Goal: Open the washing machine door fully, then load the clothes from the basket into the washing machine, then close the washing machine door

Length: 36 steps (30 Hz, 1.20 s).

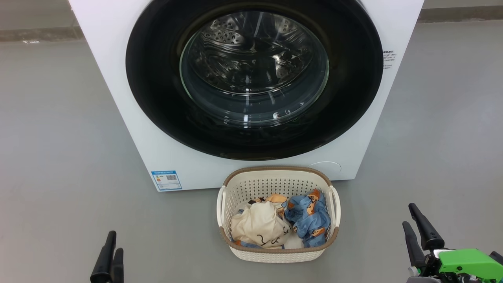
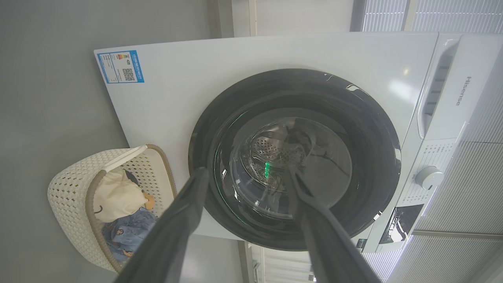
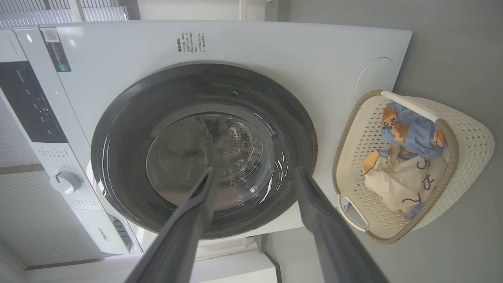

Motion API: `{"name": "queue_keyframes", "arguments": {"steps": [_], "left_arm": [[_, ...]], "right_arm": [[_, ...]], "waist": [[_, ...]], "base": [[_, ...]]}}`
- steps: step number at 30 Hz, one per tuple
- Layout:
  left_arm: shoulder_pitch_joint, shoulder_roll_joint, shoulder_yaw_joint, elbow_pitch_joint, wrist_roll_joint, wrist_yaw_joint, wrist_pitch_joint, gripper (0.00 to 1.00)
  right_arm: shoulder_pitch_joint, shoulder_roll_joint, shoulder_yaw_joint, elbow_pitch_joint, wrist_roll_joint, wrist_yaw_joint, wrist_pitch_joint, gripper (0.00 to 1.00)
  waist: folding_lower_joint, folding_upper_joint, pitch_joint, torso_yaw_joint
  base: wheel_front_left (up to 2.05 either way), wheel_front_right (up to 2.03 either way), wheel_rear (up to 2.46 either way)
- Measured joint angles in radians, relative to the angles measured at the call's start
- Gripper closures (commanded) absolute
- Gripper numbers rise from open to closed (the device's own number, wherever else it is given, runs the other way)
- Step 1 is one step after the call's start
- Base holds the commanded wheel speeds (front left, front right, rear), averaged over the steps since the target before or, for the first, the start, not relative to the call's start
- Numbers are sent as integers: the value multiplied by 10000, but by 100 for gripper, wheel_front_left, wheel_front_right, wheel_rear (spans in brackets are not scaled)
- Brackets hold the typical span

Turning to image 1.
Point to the black text instruction label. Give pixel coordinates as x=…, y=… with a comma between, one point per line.
x=389, y=59

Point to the blue energy label sticker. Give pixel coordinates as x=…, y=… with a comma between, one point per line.
x=166, y=180

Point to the cream perforated laundry basket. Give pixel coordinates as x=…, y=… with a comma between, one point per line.
x=271, y=181

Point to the black glass washer door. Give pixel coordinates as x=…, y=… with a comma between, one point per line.
x=157, y=86

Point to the blue bear-print garment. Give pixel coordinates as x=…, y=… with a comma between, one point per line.
x=308, y=220

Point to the cream garment with black print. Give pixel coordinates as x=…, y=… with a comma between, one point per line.
x=257, y=222

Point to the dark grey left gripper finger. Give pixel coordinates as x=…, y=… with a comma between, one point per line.
x=118, y=267
x=104, y=263

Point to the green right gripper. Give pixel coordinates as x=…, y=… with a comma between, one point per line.
x=467, y=263

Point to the round white filter cover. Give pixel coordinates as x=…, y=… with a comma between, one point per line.
x=326, y=167

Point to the white front-load washing machine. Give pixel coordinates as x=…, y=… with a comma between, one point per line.
x=106, y=78

